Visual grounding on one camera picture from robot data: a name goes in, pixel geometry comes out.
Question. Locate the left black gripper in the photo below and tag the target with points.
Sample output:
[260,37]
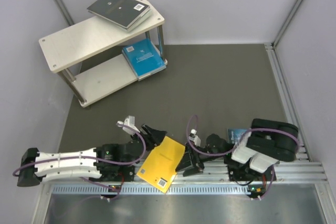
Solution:
[153,138]

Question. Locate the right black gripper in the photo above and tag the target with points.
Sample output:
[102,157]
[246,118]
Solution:
[186,162]

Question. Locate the yellow book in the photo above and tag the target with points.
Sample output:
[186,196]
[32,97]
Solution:
[158,169]

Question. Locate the dark blue castle book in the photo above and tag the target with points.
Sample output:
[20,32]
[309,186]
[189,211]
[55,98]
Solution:
[236,134]

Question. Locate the light blue cat book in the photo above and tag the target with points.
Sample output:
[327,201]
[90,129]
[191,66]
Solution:
[151,75]

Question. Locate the blue paperback book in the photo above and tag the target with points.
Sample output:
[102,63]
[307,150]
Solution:
[143,58]

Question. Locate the black shiny book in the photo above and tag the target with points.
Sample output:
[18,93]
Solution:
[106,9]

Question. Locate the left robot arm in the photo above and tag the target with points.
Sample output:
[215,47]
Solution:
[106,163]

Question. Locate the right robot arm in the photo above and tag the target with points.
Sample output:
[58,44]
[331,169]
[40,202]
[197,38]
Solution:
[249,156]

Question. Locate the white two-tier shelf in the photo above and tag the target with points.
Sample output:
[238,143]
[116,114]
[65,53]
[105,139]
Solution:
[88,57]

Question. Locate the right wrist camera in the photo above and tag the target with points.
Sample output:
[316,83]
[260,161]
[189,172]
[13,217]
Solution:
[193,137]

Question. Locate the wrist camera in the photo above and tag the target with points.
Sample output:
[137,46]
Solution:
[193,137]
[128,125]

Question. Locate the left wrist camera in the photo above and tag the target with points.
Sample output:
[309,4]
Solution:
[128,125]

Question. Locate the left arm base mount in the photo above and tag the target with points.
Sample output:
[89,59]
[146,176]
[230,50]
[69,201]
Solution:
[120,174]

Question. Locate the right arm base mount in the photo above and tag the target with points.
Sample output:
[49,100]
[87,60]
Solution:
[243,175]

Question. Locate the slotted cable duct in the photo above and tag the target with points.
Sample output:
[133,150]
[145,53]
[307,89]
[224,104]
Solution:
[138,189]

